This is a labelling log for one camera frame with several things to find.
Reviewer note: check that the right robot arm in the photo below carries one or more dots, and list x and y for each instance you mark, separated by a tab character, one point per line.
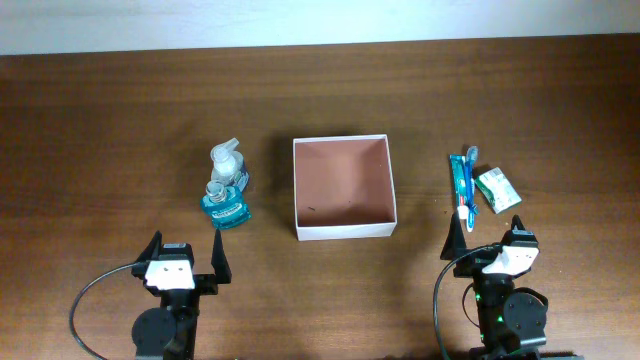
511	320

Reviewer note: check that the teal mouthwash bottle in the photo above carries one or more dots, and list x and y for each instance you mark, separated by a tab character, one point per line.
224	205

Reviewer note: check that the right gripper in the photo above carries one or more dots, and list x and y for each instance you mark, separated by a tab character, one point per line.
474	261

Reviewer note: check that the clear pump sanitizer bottle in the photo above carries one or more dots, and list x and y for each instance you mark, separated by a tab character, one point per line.
229	167

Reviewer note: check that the white cardboard box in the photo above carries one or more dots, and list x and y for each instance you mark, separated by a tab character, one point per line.
343	187

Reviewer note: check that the green white soap packet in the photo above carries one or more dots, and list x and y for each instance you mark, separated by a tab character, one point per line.
498	190

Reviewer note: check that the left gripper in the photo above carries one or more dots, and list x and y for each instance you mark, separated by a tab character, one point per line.
209	282

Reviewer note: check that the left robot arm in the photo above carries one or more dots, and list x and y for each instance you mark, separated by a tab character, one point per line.
168	331

